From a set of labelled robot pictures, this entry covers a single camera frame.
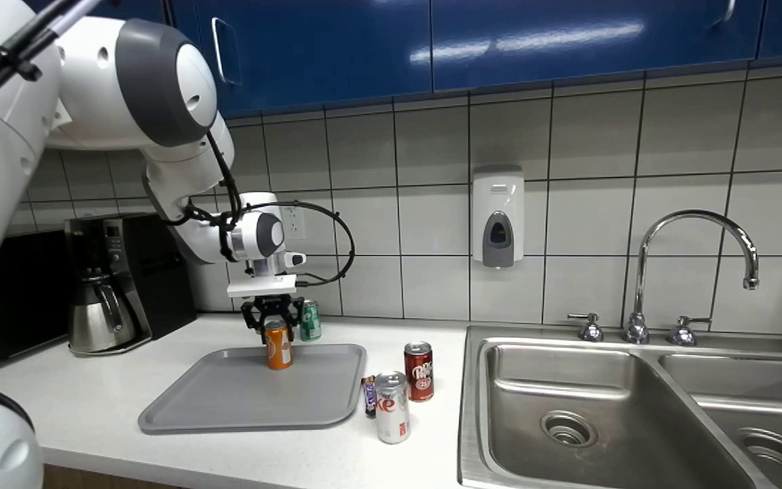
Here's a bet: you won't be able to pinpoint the dark red soda can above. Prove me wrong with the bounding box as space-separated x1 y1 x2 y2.
402 339 437 404

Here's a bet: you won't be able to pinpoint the black microwave oven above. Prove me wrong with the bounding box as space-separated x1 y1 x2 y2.
0 228 75 374

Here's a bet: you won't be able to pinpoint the chrome faucet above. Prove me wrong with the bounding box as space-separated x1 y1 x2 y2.
626 209 763 345

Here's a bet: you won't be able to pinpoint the chrome faucet handle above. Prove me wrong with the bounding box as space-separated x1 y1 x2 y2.
667 312 710 349
568 312 609 345

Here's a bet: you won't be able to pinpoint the green soda can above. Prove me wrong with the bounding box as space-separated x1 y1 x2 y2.
295 296 326 345

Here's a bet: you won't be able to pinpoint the stainless steel double sink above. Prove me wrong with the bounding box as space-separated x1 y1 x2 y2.
456 326 782 489

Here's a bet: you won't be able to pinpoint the white wall soap dispenser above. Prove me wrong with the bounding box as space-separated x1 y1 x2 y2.
470 168 526 273

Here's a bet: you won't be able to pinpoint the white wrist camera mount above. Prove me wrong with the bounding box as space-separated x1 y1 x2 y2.
226 273 300 304

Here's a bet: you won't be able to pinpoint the grey plastic tray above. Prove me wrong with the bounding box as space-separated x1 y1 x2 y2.
136 339 370 434

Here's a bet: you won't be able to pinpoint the glossy blue upper cabinets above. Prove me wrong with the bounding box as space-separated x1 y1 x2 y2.
22 0 782 125

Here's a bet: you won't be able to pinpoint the orange soda can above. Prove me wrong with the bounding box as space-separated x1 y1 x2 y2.
260 312 295 372

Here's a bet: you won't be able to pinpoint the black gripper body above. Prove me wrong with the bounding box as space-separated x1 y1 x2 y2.
238 293 304 326

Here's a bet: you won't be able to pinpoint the silver diet soda can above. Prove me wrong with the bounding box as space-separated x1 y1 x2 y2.
371 370 414 448

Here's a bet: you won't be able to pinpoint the black steel coffee maker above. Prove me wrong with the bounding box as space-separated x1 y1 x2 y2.
63 213 197 358

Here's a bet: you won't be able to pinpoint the wooden base cabinet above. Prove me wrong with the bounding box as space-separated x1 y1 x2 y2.
41 464 185 489

